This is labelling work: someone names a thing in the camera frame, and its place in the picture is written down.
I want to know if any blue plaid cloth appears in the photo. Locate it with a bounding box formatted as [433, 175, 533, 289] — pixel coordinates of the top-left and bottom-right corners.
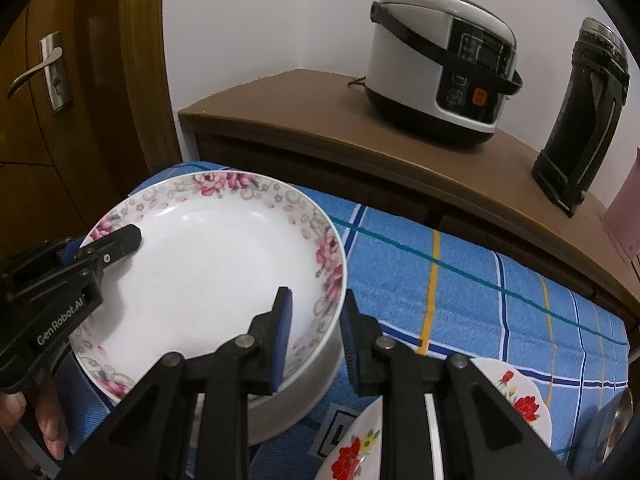
[65, 160, 631, 480]

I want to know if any pink floral white plate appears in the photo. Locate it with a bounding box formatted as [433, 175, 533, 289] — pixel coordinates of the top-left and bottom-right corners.
[69, 171, 348, 408]

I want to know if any white and black rice cooker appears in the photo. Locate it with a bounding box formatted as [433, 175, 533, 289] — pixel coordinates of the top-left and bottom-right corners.
[364, 0, 524, 148]

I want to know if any red flower white plate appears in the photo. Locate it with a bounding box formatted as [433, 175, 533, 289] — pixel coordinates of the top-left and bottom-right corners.
[315, 394, 446, 480]
[470, 357, 553, 453]

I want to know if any black thermos flask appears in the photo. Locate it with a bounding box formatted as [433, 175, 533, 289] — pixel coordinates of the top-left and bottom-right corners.
[531, 16, 630, 218]

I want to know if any pink electric kettle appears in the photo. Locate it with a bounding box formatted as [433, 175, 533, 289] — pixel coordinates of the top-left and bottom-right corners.
[602, 147, 640, 266]

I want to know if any brown wooden door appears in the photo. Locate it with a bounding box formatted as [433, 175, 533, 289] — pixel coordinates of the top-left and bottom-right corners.
[0, 0, 183, 281]

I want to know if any brown wooden cabinet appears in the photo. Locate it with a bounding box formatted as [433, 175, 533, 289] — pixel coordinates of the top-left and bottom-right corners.
[177, 67, 640, 333]

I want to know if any person's left hand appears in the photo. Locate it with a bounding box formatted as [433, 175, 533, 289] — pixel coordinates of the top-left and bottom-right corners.
[0, 375, 68, 461]

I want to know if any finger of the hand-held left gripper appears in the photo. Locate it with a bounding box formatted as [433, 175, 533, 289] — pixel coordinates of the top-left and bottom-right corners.
[75, 224, 143, 281]
[55, 237, 83, 266]

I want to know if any large white bowl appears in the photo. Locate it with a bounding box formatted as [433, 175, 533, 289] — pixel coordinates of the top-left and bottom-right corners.
[192, 310, 346, 446]

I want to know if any steel round plate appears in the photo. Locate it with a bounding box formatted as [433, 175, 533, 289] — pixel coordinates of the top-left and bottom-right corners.
[582, 389, 636, 466]

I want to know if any silver door handle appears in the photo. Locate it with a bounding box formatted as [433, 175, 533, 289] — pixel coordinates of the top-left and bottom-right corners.
[6, 31, 71, 112]

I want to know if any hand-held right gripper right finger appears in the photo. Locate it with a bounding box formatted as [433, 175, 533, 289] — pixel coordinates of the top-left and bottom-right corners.
[340, 290, 576, 480]

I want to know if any white printed card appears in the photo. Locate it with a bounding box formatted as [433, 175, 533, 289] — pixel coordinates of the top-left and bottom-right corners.
[310, 402, 362, 461]

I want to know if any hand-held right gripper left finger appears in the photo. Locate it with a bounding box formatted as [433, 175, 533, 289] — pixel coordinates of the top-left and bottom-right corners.
[57, 286, 293, 480]

